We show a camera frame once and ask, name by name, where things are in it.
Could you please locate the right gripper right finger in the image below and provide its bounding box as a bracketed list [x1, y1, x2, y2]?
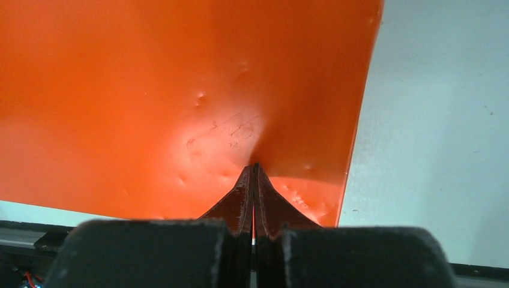
[253, 164, 457, 287]

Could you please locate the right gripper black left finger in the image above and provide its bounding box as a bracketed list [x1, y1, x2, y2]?
[44, 166, 255, 287]

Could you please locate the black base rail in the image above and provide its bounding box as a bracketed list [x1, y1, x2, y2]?
[1, 220, 74, 287]

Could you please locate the orange box lid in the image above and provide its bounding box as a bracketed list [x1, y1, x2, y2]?
[1, 1, 384, 226]

